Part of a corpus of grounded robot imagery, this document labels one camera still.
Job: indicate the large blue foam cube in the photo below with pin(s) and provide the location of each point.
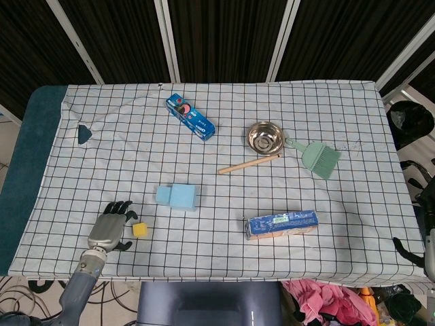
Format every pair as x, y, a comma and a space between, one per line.
183, 198

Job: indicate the teal table cover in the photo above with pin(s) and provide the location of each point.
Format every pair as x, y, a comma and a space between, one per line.
30, 153

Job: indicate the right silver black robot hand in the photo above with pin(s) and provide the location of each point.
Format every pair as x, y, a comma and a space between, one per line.
431, 248

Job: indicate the white partition frame bar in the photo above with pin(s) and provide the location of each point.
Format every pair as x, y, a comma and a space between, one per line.
167, 40
74, 42
282, 40
406, 51

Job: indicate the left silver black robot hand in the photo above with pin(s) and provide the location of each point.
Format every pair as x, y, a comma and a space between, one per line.
105, 232

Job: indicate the blue orange biscuit box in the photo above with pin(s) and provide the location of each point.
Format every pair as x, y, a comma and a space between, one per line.
282, 225

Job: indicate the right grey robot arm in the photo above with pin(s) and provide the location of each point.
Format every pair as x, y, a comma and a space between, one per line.
432, 300

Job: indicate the black plastic bag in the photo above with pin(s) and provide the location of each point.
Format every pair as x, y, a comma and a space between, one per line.
411, 124

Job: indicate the dark green bag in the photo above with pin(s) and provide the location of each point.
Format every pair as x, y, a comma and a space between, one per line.
402, 304

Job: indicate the small yellow foam cube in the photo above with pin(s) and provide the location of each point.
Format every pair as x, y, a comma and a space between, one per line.
139, 230

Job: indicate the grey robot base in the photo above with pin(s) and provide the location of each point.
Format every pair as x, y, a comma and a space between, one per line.
210, 304

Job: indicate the black chair base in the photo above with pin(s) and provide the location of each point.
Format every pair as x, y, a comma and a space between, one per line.
413, 168

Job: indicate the pink cloth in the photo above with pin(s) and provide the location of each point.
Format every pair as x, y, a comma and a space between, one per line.
326, 302

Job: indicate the small light blue block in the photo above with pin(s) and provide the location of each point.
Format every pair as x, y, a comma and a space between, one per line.
163, 196

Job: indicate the wooden stick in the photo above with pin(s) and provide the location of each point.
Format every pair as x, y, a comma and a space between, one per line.
248, 164

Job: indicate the yellow plastic object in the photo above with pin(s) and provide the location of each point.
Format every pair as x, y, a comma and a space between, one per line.
368, 299

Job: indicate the white checkered tablecloth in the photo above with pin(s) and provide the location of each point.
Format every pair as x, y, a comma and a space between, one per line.
238, 190

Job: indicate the green hand brush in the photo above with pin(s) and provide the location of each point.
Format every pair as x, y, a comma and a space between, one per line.
321, 159

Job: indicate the stainless steel bowl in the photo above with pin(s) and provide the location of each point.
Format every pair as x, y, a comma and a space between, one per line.
264, 137

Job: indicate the blue Oreo cookie box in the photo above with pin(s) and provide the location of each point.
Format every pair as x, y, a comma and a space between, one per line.
190, 117

